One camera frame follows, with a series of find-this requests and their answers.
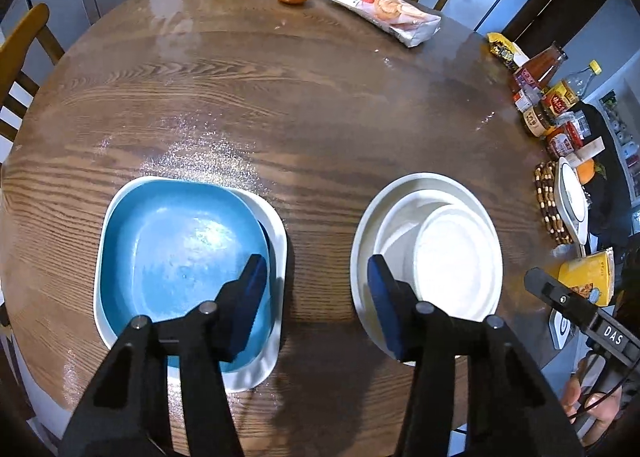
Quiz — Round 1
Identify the plain blue square plate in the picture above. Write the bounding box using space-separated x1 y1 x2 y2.
94 179 273 373

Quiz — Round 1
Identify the light brown wooden chair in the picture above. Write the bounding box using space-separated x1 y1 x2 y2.
0 3 66 142

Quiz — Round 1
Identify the red chili jar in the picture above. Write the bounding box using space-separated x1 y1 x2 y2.
546 124 586 160

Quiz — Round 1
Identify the yellow snack packet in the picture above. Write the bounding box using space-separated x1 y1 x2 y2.
487 32 530 72

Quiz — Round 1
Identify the large white bowl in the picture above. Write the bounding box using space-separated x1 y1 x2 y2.
350 172 503 367

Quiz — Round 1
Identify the white red snack bag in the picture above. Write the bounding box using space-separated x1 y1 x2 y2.
312 0 442 48

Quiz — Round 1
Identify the red sauce bottle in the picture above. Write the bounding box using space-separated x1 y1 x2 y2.
512 43 569 88

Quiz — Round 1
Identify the small white straight-sided bowl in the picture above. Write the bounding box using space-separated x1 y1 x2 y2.
414 204 497 321

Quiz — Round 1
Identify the dark wooden door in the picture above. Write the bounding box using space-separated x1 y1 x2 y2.
501 0 611 55

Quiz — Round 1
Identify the wooden bead trivet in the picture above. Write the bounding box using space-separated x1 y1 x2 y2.
534 161 574 245

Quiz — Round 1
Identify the brown sauce jar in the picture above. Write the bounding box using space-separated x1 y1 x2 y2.
522 104 556 138

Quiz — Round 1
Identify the small beige carton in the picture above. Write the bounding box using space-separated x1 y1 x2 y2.
567 137 606 164

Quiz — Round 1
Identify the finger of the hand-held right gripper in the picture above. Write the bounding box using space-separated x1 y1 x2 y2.
524 267 599 328

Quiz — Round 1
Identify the yellow food box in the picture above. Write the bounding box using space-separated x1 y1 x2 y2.
557 247 616 308

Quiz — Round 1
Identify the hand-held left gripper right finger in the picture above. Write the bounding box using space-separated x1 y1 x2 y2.
366 254 586 457

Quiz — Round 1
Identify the white dark-rimmed dish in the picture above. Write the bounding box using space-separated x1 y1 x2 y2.
556 157 591 244

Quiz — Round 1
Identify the person's right hand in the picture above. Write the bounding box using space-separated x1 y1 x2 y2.
560 367 627 447

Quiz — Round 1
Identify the yellow capped vinegar bottle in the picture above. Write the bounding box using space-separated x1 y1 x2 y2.
540 61 602 118

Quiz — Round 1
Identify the small white labelled jar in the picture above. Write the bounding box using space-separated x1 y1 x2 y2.
513 88 543 112

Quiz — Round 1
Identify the medium white bowl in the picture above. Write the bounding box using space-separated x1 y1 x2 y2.
372 189 503 324

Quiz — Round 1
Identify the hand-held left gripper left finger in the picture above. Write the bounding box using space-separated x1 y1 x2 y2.
60 253 271 457

